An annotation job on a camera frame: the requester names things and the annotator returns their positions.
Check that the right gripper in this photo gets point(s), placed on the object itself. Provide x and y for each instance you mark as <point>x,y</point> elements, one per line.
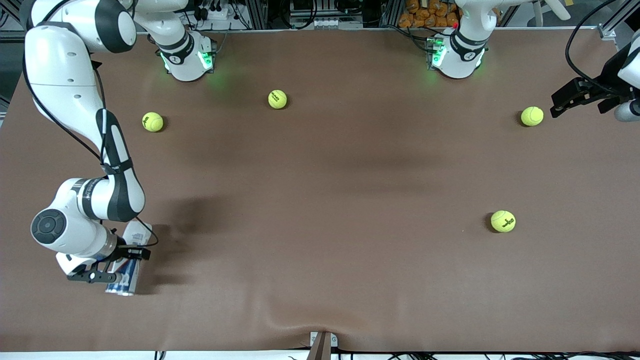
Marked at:
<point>126,249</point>

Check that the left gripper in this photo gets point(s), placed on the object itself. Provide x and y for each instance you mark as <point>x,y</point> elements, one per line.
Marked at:
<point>611,70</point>

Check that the white blue Wilson tennis can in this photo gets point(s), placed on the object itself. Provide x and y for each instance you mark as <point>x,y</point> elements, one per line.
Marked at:
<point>137,235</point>

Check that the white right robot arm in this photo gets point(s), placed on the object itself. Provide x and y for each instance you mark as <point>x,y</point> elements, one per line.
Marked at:
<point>60,75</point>

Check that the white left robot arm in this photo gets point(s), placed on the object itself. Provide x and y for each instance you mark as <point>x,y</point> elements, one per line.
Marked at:
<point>462,50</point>

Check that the yellow Wilson tennis ball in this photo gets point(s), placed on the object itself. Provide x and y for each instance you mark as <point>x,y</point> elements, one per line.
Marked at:
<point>152,121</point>

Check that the yellow Head tennis ball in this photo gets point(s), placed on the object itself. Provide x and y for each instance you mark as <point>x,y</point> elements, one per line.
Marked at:
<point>277,99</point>

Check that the white office chair leg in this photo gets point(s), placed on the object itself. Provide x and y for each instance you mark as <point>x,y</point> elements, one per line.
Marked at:
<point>557,9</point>

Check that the bag of orange items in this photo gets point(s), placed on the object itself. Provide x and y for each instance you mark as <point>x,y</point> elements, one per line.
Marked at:
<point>425,15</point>

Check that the brown table cloth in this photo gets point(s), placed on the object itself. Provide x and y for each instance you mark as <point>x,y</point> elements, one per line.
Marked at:
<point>320,200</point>

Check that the white power strip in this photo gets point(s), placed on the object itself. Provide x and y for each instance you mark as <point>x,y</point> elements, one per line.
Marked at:
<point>220,13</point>

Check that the white socket strip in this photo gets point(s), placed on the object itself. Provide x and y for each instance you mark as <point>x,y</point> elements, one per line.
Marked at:
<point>325,23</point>

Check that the aluminium frame strut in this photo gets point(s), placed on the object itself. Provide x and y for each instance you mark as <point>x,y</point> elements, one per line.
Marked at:
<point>607,31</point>

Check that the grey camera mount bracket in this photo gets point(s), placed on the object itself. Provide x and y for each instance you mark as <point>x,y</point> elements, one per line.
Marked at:
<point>322,347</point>

